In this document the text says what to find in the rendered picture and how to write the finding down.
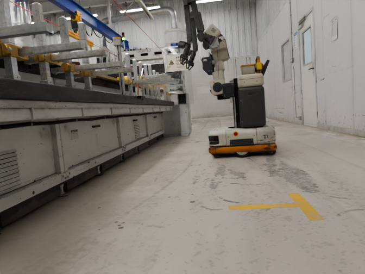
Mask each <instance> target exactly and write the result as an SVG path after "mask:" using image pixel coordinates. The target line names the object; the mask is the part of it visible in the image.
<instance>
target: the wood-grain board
mask: <svg viewBox="0 0 365 274"><path fill-rule="evenodd" d="M62 63H63V62H60V63H58V64H57V65H56V67H61V64H62ZM96 78H100V79H104V80H108V81H111V82H115V83H119V81H117V78H114V77H110V76H107V75H101V76H96Z"/></svg>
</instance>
